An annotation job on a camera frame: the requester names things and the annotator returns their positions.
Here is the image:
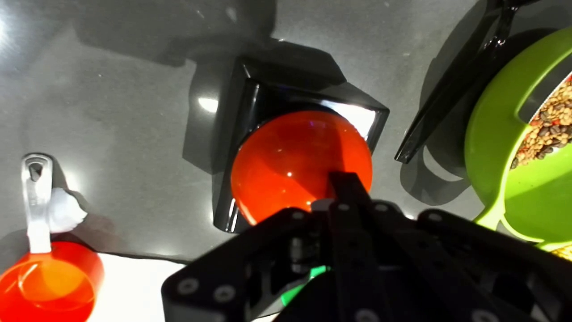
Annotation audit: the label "brown cereal pieces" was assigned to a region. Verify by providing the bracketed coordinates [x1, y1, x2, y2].
[509, 75, 572, 170]

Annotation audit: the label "black plastic clip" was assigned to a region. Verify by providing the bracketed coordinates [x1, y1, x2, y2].
[393, 0, 540, 166]

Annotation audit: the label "big orange button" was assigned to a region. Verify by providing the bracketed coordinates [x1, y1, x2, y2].
[229, 109, 375, 227]

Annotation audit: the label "black button box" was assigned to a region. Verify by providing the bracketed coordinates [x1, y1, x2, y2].
[209, 55, 393, 234]

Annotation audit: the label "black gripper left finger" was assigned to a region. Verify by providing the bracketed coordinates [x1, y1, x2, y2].
[161, 170, 359, 322]

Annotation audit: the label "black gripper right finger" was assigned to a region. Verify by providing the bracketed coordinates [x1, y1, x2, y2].
[345, 170, 572, 322]

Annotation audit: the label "orange measuring cup white handle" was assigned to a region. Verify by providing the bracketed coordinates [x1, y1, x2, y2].
[0, 152, 107, 322]

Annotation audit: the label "green plastic bowl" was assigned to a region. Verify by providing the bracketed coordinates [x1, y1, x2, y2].
[463, 25, 572, 252]

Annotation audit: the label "white cloth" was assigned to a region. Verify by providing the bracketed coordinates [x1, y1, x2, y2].
[86, 248, 193, 322]

